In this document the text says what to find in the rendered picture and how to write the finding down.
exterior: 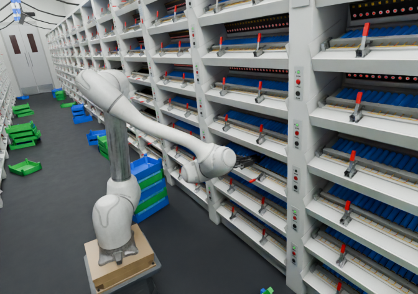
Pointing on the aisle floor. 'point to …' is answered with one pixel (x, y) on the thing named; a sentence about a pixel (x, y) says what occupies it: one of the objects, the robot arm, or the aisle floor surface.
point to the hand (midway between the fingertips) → (253, 158)
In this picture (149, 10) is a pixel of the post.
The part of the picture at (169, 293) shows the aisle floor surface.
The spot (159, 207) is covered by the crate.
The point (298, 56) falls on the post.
